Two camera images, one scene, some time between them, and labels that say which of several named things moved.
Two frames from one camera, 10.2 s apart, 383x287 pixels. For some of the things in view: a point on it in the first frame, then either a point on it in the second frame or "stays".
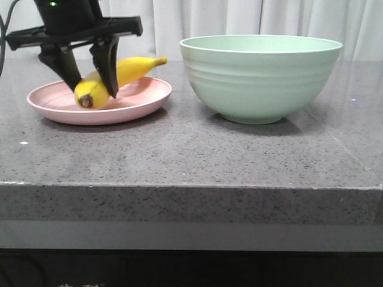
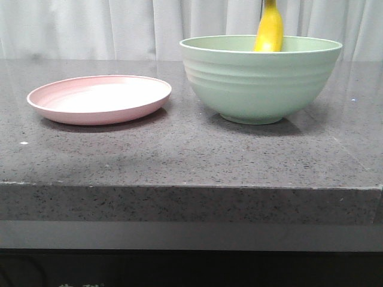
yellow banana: x=91 y=92 -> x=270 y=35
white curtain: x=356 y=26 stays
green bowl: x=257 y=79 stays
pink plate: x=57 y=103 stays
